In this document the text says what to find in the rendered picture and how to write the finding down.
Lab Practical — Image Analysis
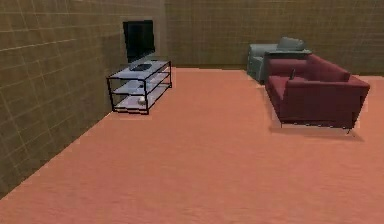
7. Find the black television set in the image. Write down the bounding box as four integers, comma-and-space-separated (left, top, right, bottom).
122, 19, 156, 72

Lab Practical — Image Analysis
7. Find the black framed glass stand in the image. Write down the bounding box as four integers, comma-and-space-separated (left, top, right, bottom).
106, 59, 173, 116

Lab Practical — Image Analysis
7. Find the grey cushion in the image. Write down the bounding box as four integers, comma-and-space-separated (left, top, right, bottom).
276, 36, 307, 52

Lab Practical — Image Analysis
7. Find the dark red sofa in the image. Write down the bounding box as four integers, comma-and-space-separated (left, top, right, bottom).
264, 54, 371, 135

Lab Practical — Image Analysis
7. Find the grey armchair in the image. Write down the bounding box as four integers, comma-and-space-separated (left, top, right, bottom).
246, 43, 313, 84

